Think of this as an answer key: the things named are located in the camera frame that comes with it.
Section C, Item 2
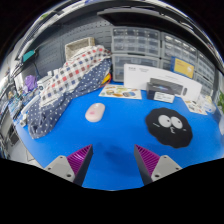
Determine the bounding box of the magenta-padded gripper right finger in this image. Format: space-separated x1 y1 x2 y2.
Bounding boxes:
133 144 183 186

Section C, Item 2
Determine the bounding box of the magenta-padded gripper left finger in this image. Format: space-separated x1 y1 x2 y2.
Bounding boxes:
44 143 94 187

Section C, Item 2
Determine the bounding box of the pink computer mouse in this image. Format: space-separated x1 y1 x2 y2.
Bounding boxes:
84 102 106 123

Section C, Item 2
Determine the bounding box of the black mouse pad with eyes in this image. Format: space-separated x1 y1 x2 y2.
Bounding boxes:
145 107 194 149

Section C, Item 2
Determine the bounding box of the navy polka-dot cloth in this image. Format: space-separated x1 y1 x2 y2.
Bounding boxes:
26 57 113 140

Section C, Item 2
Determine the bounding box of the cartoon sticker sheet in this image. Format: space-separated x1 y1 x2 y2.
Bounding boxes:
182 99 208 116

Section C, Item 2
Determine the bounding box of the clear plastic tissue pack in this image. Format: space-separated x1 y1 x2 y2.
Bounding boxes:
199 94 218 114

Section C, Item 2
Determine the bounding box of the small black box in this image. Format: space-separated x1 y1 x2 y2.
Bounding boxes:
145 77 185 104

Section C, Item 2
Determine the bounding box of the small white appliance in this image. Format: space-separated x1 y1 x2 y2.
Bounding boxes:
35 75 54 93

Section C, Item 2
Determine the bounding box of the green potted plant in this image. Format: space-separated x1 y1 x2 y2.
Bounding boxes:
216 90 224 116

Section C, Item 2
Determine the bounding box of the food sticker sheet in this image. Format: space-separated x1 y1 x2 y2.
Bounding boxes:
98 84 143 100

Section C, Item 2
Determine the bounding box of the purple soft bag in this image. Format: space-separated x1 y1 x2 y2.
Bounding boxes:
23 74 38 93

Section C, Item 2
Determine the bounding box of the red blue checkered cloth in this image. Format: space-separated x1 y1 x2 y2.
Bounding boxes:
39 45 112 108

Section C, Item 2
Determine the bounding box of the long white keyboard box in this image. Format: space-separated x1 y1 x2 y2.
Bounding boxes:
123 63 203 102

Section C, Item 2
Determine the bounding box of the yellow and red toy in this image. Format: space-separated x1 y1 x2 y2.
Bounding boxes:
101 72 112 86

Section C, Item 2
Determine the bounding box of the blue and yellow card package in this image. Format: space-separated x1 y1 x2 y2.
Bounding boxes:
170 56 196 80

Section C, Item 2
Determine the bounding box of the grey pegboard panel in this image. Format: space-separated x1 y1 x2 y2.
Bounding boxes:
33 18 114 79

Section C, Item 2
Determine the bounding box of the teal tool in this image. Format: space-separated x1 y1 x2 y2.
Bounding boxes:
21 49 36 63

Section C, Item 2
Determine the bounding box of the white woven basket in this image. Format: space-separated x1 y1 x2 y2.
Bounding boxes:
64 36 96 62

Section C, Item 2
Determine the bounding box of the dark wall shelf unit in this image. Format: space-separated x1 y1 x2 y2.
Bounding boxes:
96 6 221 58

